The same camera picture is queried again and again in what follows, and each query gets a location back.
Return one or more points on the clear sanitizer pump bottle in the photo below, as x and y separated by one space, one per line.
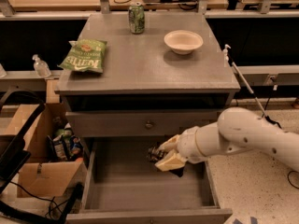
41 67

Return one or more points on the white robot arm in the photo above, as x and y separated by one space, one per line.
236 130

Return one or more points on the grey drawer cabinet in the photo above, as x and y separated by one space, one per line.
141 73

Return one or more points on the cardboard box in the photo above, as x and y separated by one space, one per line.
41 175

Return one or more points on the small white pump bottle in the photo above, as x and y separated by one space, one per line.
226 53

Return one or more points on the green kettle chips bag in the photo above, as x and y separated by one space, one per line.
85 55

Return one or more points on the open grey lower drawer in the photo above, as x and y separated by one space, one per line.
123 187

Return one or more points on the grey upper drawer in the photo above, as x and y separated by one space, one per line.
138 123

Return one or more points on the snack packages in box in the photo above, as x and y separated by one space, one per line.
64 145

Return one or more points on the white reacher stick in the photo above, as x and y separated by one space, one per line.
251 91

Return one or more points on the black chair frame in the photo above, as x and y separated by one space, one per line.
13 157

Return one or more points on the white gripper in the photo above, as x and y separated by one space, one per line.
187 145

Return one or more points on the green soda can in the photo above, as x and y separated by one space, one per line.
136 18

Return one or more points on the white paper bowl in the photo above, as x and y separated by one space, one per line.
183 42

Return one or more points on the dark rxbar chocolate bar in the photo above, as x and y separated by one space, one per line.
154 155

